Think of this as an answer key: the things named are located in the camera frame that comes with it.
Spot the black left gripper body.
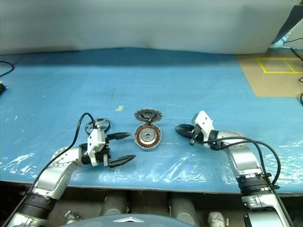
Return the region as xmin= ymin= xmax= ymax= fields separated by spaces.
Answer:
xmin=96 ymin=138 xmax=112 ymax=167

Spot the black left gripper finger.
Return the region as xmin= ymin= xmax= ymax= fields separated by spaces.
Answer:
xmin=106 ymin=131 xmax=132 ymax=142
xmin=108 ymin=154 xmax=137 ymax=169

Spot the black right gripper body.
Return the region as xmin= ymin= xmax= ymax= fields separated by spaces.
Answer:
xmin=189 ymin=124 xmax=205 ymax=146

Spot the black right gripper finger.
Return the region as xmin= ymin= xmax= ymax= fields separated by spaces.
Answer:
xmin=176 ymin=130 xmax=194 ymax=139
xmin=175 ymin=123 xmax=196 ymax=132

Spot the motor housing with copper windings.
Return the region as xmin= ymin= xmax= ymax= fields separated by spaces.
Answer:
xmin=134 ymin=123 xmax=163 ymax=151

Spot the grey finned rotor disc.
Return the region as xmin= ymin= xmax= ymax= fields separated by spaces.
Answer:
xmin=134 ymin=108 xmax=162 ymax=124

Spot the grey rounded cylinder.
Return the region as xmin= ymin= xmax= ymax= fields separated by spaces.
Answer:
xmin=100 ymin=192 xmax=130 ymax=216
xmin=168 ymin=192 xmax=197 ymax=224

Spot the blue plastic table cover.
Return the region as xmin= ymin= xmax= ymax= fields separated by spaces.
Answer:
xmin=0 ymin=47 xmax=303 ymax=195

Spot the blue-grey robot chest shell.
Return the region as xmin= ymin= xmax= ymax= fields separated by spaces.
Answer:
xmin=58 ymin=213 xmax=198 ymax=227

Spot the small white rounded object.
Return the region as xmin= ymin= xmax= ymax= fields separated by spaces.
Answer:
xmin=207 ymin=211 xmax=230 ymax=227

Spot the brown cardboard sheet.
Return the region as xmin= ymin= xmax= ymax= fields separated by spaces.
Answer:
xmin=236 ymin=52 xmax=303 ymax=97

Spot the dark grey angled stand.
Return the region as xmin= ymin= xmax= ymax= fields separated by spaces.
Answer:
xmin=271 ymin=3 xmax=303 ymax=45

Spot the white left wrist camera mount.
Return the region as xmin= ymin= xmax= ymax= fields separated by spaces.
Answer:
xmin=87 ymin=129 xmax=107 ymax=166

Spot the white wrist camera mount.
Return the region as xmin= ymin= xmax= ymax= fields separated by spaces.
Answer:
xmin=87 ymin=129 xmax=107 ymax=166
xmin=192 ymin=110 xmax=215 ymax=143

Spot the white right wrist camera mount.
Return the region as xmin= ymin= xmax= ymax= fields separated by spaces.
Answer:
xmin=192 ymin=110 xmax=215 ymax=143

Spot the small metal bracket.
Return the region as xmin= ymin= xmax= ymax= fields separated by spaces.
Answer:
xmin=63 ymin=210 xmax=83 ymax=225

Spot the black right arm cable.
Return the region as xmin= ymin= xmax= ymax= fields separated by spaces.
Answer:
xmin=202 ymin=136 xmax=295 ymax=227

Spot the black curved cable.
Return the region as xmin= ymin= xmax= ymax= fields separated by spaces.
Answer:
xmin=297 ymin=75 xmax=303 ymax=106

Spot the black looped cable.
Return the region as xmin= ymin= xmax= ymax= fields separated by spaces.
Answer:
xmin=0 ymin=61 xmax=15 ymax=78

